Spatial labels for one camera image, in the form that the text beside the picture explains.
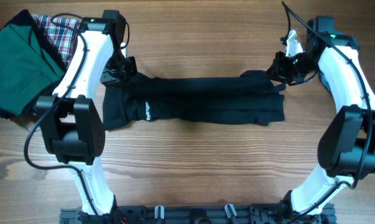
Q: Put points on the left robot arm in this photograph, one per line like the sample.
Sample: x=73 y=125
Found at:
x=71 y=127

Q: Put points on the green folded cloth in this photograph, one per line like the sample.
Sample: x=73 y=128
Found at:
x=16 y=68

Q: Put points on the plaid red blue shirt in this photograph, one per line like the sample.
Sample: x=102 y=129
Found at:
x=62 y=39

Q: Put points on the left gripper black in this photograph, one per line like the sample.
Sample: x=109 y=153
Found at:
x=131 y=71

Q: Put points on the blue denim cloth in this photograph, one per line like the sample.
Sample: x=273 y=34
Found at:
x=324 y=82

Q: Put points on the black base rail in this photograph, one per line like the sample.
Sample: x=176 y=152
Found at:
x=254 y=214

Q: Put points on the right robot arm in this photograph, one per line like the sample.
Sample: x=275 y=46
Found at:
x=346 y=151

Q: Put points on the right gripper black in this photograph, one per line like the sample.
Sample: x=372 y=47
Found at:
x=276 y=70

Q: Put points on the black shirt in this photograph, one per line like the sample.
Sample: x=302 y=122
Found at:
x=247 y=99

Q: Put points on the black folded garment under green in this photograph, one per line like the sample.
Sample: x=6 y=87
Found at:
x=19 y=18

